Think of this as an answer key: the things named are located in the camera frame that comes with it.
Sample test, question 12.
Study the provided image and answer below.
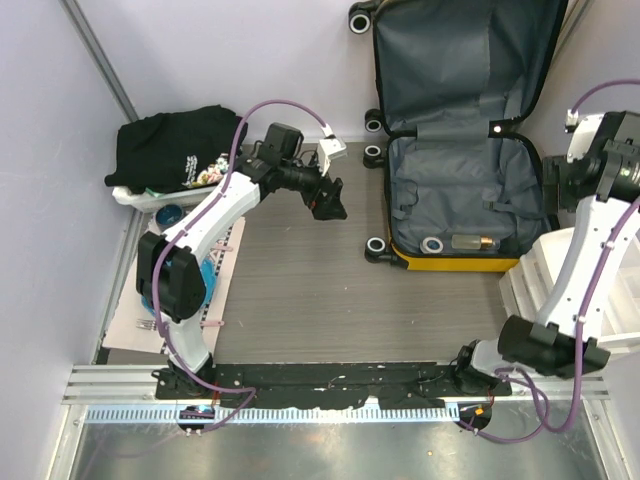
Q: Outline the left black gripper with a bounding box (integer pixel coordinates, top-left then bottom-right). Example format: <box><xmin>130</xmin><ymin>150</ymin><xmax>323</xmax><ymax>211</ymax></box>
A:
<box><xmin>280</xmin><ymin>155</ymin><xmax>347</xmax><ymax>220</ymax></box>

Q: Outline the yellow cartoon hard-shell suitcase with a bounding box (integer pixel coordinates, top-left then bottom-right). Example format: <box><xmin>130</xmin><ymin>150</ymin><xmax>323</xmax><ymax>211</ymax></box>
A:
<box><xmin>348</xmin><ymin>1</ymin><xmax>567</xmax><ymax>272</ymax></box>

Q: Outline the black cylindrical bottle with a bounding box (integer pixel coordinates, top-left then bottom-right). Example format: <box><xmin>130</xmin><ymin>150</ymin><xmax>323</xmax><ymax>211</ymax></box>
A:
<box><xmin>451</xmin><ymin>235</ymin><xmax>500</xmax><ymax>251</ymax></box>

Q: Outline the white blue round tin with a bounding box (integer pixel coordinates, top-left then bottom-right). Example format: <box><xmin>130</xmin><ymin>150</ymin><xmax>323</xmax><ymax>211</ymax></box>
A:
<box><xmin>420</xmin><ymin>236</ymin><xmax>444</xmax><ymax>254</ymax></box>

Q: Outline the floral patterned small pouch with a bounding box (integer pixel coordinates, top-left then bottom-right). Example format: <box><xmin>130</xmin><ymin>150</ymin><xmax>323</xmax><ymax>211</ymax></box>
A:
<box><xmin>192</xmin><ymin>154</ymin><xmax>229</xmax><ymax>188</ymax></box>

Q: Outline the white perforated plastic basket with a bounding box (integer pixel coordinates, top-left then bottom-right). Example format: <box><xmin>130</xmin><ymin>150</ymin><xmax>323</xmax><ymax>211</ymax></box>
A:
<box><xmin>112</xmin><ymin>185</ymin><xmax>216</xmax><ymax>213</ymax></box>

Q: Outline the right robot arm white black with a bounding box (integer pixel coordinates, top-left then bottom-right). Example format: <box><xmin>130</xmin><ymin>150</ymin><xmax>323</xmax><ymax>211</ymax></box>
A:
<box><xmin>451</xmin><ymin>111</ymin><xmax>639</xmax><ymax>395</ymax></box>

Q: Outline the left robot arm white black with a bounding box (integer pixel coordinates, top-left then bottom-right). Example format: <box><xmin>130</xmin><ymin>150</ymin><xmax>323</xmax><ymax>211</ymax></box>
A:
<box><xmin>135</xmin><ymin>123</ymin><xmax>347</xmax><ymax>399</ymax></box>

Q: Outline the white compartment organizer tray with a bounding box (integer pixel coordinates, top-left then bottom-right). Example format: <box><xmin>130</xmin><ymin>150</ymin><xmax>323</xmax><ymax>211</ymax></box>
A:
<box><xmin>499</xmin><ymin>228</ymin><xmax>639</xmax><ymax>357</ymax></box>

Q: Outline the blue dotted plate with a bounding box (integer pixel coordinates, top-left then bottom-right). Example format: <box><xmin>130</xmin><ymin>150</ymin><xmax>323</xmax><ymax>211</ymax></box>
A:
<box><xmin>139</xmin><ymin>259</ymin><xmax>221</xmax><ymax>314</ymax></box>

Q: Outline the small blue cup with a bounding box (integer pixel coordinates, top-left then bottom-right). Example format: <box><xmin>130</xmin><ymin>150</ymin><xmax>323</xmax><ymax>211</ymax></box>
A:
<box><xmin>154</xmin><ymin>204</ymin><xmax>185</xmax><ymax>230</ymax></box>

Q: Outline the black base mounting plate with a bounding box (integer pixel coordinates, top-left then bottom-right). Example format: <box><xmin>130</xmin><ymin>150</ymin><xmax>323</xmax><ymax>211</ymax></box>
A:
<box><xmin>151</xmin><ymin>362</ymin><xmax>512</xmax><ymax>410</ymax></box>

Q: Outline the silver fork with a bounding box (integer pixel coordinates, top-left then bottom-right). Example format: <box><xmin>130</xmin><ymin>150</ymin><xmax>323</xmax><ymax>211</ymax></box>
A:
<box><xmin>136</xmin><ymin>319</ymin><xmax>157</xmax><ymax>331</ymax></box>

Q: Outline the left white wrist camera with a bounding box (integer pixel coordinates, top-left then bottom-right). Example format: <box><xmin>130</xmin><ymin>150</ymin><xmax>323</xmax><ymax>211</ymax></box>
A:
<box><xmin>317</xmin><ymin>124</ymin><xmax>347</xmax><ymax>176</ymax></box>

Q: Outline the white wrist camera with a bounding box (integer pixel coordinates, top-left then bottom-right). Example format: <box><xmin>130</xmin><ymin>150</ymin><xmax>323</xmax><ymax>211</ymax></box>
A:
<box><xmin>565</xmin><ymin>110</ymin><xmax>604</xmax><ymax>164</ymax></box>
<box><xmin>317</xmin><ymin>124</ymin><xmax>347</xmax><ymax>176</ymax></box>

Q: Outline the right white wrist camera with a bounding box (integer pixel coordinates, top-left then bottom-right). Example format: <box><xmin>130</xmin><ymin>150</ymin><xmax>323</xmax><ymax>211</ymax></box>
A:
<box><xmin>565</xmin><ymin>110</ymin><xmax>604</xmax><ymax>164</ymax></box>

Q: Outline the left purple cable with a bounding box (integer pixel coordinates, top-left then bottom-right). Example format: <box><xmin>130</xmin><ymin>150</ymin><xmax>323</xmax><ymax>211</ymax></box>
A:
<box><xmin>152</xmin><ymin>99</ymin><xmax>334</xmax><ymax>434</ymax></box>

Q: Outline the aluminium rail frame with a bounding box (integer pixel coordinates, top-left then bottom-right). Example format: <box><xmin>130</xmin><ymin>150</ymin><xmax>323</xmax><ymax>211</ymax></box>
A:
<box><xmin>62</xmin><ymin>362</ymin><xmax>611</xmax><ymax>426</ymax></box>

